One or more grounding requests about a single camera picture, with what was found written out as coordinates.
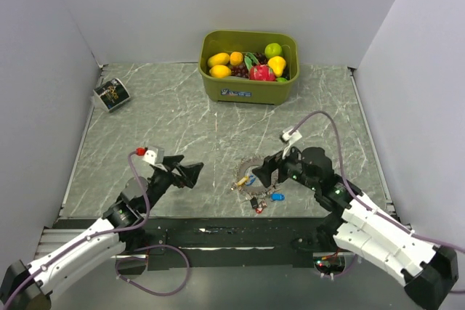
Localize black tag key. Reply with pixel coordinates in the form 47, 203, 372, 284
250, 197, 259, 210

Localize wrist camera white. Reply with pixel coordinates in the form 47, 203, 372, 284
135, 146, 164, 166
280, 127, 302, 158

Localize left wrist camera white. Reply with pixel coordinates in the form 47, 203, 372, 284
135, 146, 164, 166

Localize dark red grapes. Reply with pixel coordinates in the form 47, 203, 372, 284
229, 52, 267, 78

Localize blue tag key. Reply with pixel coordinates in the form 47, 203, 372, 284
270, 192, 285, 202
246, 176, 256, 186

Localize black printed can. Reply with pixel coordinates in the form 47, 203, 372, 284
92, 78, 131, 113

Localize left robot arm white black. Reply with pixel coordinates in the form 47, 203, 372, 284
1, 147, 204, 309

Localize yellow mango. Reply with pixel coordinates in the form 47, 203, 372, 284
209, 65, 232, 78
207, 52, 230, 68

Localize yellow tag key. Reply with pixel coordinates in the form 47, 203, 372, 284
232, 176, 249, 189

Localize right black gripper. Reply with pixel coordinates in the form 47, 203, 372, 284
251, 141, 319, 191

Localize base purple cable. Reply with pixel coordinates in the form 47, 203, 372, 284
115, 244, 190, 296

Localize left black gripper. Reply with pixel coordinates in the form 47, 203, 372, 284
142, 155, 202, 212

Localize olive green plastic bin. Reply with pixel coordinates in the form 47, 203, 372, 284
198, 30, 299, 105

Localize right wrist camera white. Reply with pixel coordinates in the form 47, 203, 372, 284
280, 127, 302, 158

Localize yellow mango upper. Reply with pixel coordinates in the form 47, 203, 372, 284
207, 52, 230, 68

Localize yellow pear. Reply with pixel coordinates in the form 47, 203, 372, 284
267, 56, 287, 78

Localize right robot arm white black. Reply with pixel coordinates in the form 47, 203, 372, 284
252, 147, 458, 309

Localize yellow mango lower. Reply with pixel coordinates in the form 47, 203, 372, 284
209, 65, 232, 78

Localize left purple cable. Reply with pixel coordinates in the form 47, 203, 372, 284
0, 150, 152, 310

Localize metal keyring disc with rings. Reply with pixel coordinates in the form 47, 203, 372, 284
231, 155, 278, 201

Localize green apple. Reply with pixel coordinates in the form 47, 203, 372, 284
264, 43, 283, 60

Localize pink dragon fruit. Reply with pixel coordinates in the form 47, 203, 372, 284
248, 65, 276, 81

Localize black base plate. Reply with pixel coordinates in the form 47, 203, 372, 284
108, 216, 364, 271

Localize orange fruit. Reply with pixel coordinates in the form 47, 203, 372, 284
230, 52, 243, 67

